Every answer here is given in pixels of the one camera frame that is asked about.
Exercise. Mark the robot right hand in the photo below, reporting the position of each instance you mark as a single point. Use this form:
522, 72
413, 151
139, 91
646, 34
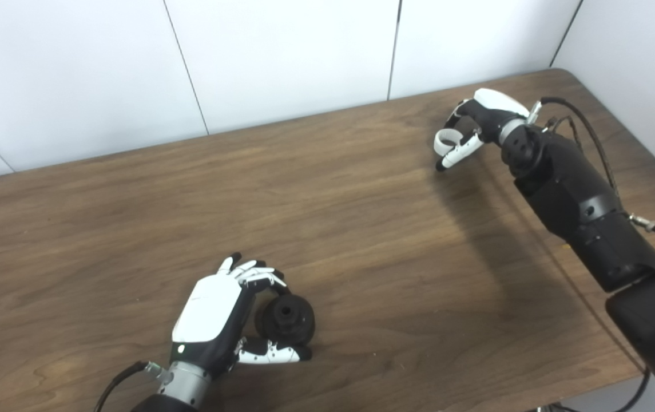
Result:
493, 109

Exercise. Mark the round black part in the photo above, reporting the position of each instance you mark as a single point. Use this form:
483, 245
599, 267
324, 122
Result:
293, 326

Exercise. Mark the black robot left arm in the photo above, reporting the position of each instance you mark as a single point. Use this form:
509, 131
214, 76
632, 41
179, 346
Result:
184, 386

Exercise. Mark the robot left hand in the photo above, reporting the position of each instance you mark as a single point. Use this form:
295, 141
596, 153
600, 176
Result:
207, 309

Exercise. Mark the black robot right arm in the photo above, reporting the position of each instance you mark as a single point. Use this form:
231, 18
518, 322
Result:
590, 217

